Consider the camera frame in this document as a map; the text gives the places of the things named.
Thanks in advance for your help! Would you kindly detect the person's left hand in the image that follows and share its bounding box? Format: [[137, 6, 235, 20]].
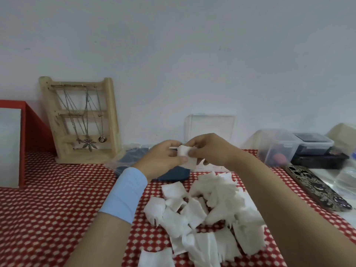
[[133, 139, 188, 182]]

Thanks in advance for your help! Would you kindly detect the person's right hand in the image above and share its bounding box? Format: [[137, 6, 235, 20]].
[[186, 133, 245, 167]]

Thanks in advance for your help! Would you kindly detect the clear cotton pad box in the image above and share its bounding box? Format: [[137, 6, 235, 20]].
[[185, 113, 236, 173]]

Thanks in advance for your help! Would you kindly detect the white cloth square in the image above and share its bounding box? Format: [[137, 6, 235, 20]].
[[177, 145, 198, 171]]

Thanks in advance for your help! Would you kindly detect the clear plastic bag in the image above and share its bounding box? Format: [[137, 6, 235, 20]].
[[104, 144, 154, 173]]

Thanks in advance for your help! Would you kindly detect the pile of white cotton pads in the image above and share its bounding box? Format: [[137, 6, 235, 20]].
[[138, 171, 267, 267]]

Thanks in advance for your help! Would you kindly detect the person's left forearm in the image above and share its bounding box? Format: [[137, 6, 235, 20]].
[[64, 212, 133, 267]]

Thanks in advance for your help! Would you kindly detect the person's right forearm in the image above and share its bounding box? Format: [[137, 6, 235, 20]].
[[231, 150, 356, 267]]

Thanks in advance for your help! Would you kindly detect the black tray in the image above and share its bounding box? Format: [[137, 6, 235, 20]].
[[290, 149, 350, 169]]

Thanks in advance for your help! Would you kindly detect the dark blue pouch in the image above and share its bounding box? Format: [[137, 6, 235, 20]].
[[115, 147, 191, 182]]

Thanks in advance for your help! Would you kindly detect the light blue wristband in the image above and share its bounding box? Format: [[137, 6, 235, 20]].
[[98, 167, 148, 225]]

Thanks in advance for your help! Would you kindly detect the clear lidded plastic container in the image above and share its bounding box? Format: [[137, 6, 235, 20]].
[[243, 129, 298, 167]]

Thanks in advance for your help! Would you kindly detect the pink makeup sponge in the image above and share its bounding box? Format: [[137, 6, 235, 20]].
[[272, 153, 289, 165]]

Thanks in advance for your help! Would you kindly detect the wooden jewelry stand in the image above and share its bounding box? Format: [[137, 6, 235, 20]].
[[39, 76, 122, 164]]

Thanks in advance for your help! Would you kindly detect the clear container with black contents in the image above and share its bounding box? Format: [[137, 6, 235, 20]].
[[293, 132, 334, 155]]

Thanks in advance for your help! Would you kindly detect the phone with patterned case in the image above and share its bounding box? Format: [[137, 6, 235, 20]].
[[283, 165, 353, 212]]

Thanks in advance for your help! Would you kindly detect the red checkered tablecloth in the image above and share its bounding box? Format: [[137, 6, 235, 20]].
[[0, 148, 356, 267]]

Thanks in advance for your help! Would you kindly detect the beige plastic tub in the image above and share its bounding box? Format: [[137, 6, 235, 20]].
[[325, 122, 356, 149]]

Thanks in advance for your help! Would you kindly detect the clear plastic water bottle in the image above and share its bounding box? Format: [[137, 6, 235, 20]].
[[335, 152, 356, 198]]

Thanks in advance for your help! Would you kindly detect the red framed mirror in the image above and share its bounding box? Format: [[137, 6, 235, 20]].
[[0, 100, 56, 189]]

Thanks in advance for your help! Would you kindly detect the ring pendant necklace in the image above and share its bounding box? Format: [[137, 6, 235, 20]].
[[94, 87, 107, 143]]

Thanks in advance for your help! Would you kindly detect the leaf pendant necklace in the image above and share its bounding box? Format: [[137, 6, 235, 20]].
[[83, 86, 98, 152]]

